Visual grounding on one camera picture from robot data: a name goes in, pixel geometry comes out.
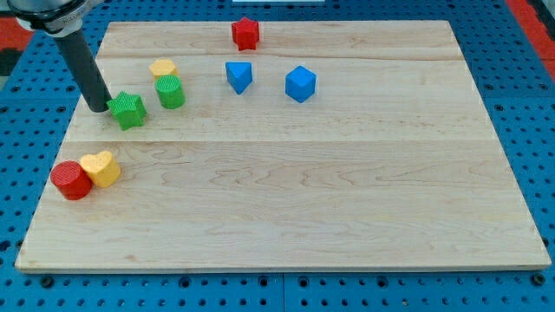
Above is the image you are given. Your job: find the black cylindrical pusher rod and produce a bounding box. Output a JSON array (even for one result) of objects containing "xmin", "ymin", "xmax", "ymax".
[{"xmin": 54, "ymin": 29, "xmax": 112, "ymax": 113}]

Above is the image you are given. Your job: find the green cylinder block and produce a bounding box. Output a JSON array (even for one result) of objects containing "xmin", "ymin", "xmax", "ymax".
[{"xmin": 154, "ymin": 75, "xmax": 186, "ymax": 109}]

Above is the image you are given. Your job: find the red cylinder block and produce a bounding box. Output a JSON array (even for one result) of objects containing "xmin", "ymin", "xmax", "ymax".
[{"xmin": 49, "ymin": 160, "xmax": 92, "ymax": 200}]

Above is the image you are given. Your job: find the blue triangle block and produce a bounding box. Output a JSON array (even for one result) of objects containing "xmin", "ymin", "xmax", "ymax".
[{"xmin": 225, "ymin": 62, "xmax": 253, "ymax": 94}]

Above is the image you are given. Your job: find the blue cube block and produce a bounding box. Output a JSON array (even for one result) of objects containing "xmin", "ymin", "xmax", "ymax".
[{"xmin": 285, "ymin": 66, "xmax": 317, "ymax": 103}]

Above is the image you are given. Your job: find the wooden board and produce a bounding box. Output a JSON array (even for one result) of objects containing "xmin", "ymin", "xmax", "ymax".
[{"xmin": 16, "ymin": 20, "xmax": 551, "ymax": 274}]

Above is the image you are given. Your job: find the red star block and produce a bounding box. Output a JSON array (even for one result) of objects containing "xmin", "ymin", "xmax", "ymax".
[{"xmin": 231, "ymin": 17, "xmax": 260, "ymax": 51}]

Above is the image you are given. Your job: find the green star block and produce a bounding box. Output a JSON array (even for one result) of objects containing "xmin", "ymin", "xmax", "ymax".
[{"xmin": 107, "ymin": 91, "xmax": 147, "ymax": 131}]

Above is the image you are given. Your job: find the yellow heart block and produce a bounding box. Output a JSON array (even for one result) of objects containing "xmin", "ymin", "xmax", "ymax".
[{"xmin": 79, "ymin": 151, "xmax": 121, "ymax": 188}]

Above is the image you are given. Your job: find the yellow hexagon block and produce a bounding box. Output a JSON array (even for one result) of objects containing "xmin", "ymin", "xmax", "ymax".
[{"xmin": 149, "ymin": 59, "xmax": 179, "ymax": 81}]

